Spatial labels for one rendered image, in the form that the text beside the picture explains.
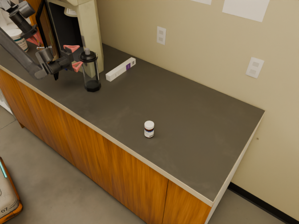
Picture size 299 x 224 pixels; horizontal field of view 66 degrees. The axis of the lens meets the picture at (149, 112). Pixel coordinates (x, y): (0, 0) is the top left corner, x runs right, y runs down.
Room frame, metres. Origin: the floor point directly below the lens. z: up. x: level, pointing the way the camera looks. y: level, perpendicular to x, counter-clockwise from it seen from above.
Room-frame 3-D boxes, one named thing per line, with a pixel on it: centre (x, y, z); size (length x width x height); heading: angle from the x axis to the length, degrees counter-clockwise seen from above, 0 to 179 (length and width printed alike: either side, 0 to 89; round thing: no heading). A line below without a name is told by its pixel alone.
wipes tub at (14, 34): (1.62, 1.03, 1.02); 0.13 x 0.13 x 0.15
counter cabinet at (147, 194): (1.33, 0.35, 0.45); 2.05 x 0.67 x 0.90; 54
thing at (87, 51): (1.18, 0.36, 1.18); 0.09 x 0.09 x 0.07
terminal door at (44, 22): (1.31, 0.62, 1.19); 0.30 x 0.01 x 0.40; 13
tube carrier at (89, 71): (1.18, 0.36, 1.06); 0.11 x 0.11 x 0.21
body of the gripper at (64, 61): (1.05, 0.46, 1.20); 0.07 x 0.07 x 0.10; 54
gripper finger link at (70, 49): (1.10, 0.42, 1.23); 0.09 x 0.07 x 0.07; 144
